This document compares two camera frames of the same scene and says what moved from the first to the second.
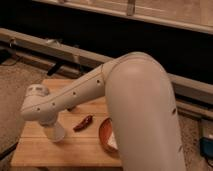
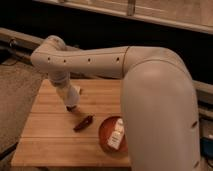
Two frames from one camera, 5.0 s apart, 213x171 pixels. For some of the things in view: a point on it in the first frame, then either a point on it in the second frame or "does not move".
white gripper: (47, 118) to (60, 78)
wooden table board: (81, 146) does not move
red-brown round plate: (105, 131) does not move
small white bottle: (113, 141) does not move
